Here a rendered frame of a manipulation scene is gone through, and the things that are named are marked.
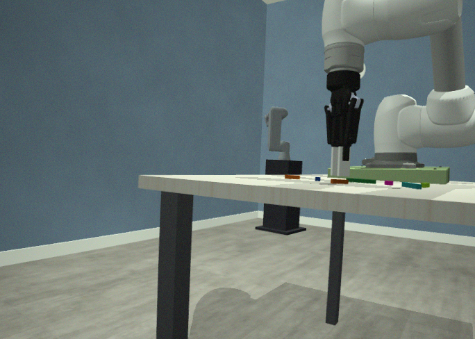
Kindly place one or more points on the turquoise rod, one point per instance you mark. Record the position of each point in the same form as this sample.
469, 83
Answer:
411, 185

